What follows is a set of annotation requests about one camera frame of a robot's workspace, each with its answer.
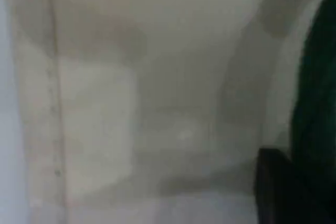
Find white canvas bag green handles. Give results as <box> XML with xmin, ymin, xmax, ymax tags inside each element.
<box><xmin>10</xmin><ymin>0</ymin><xmax>336</xmax><ymax>224</ymax></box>

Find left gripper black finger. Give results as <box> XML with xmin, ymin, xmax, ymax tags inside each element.
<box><xmin>254</xmin><ymin>147</ymin><xmax>336</xmax><ymax>224</ymax></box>

